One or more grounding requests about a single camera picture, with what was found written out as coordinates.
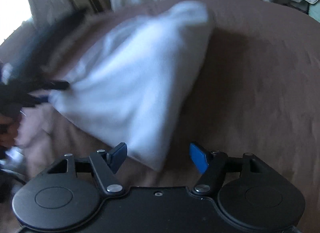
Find white fleece garment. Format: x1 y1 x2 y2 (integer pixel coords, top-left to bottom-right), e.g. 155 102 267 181
49 1 215 171

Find person's left hand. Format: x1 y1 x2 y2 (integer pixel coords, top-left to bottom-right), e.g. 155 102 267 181
1 115 22 148

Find folded black garment pile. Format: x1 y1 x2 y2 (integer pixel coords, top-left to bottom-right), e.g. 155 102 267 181
7 7 88 83

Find brown bed sheet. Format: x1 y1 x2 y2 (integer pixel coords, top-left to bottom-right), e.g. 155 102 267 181
21 0 319 232

